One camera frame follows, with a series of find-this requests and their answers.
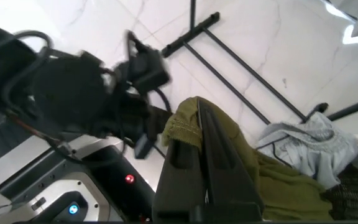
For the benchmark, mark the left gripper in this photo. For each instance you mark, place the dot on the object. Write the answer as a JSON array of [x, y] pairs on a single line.
[[135, 118]]

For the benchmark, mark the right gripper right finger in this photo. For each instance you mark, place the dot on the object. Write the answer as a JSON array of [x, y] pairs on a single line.
[[228, 186]]

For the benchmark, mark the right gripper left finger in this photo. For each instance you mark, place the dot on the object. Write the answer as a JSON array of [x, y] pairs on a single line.
[[179, 193]]

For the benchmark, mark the green printed shirt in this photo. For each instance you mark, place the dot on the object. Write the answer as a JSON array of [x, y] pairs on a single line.
[[284, 193]]

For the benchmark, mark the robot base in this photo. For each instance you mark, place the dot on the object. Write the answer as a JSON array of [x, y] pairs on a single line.
[[20, 161]]

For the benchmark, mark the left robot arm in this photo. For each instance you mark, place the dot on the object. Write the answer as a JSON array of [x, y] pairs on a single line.
[[70, 93]]

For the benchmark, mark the black clothes rack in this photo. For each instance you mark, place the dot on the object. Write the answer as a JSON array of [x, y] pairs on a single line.
[[191, 33]]

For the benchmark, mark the white laundry basket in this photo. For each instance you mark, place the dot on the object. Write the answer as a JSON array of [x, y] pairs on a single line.
[[356, 193]]

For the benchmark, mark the pale grey shorts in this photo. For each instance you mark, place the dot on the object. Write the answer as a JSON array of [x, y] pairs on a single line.
[[315, 149]]

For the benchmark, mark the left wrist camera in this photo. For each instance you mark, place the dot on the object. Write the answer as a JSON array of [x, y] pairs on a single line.
[[148, 70]]

